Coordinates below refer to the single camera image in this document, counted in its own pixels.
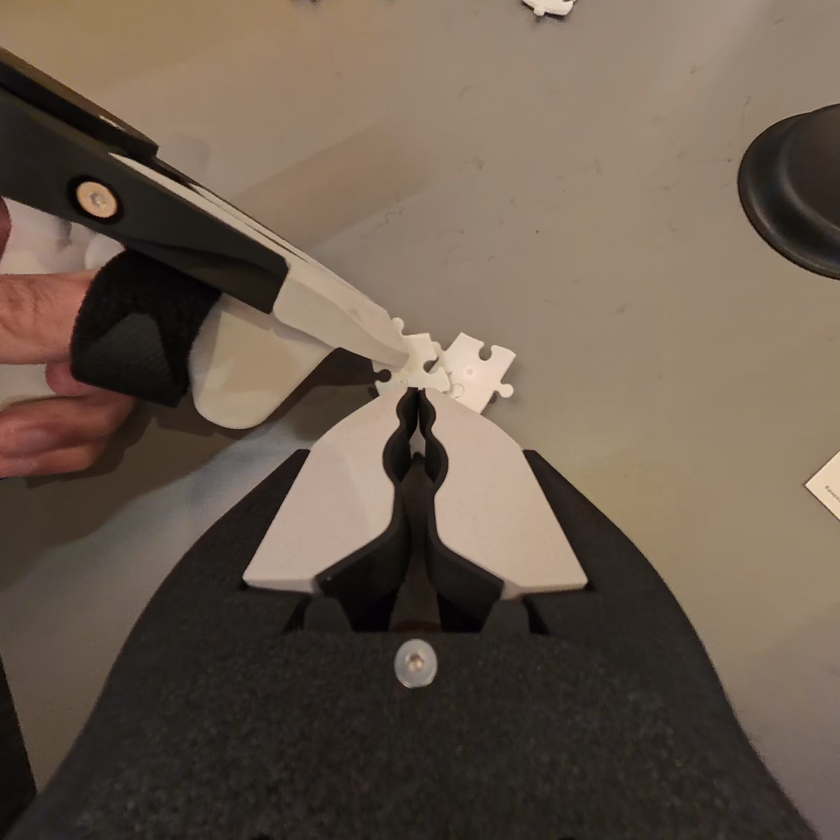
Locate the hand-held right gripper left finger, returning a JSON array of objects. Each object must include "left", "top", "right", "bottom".
[{"left": 243, "top": 387, "right": 419, "bottom": 631}]

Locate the white printed instruction leaflet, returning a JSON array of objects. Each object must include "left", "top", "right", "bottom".
[{"left": 804, "top": 451, "right": 840, "bottom": 526}]

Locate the teal faced puzzle piece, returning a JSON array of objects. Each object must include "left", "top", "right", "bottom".
[{"left": 375, "top": 318, "right": 452, "bottom": 399}]

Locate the person's left hand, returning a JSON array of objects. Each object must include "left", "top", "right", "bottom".
[{"left": 0, "top": 197, "right": 137, "bottom": 478}]

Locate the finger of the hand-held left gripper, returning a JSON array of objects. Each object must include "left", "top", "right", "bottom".
[
  {"left": 105, "top": 117, "right": 395, "bottom": 320},
  {"left": 272, "top": 258, "right": 409, "bottom": 368}
]

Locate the black round stand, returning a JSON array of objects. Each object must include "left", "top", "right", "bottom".
[{"left": 738, "top": 104, "right": 840, "bottom": 282}]

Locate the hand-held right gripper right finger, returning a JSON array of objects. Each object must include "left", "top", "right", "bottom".
[{"left": 420, "top": 387, "right": 588, "bottom": 631}]

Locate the person's dark grey garment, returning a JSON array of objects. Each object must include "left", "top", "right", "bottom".
[{"left": 0, "top": 650, "right": 37, "bottom": 821}]

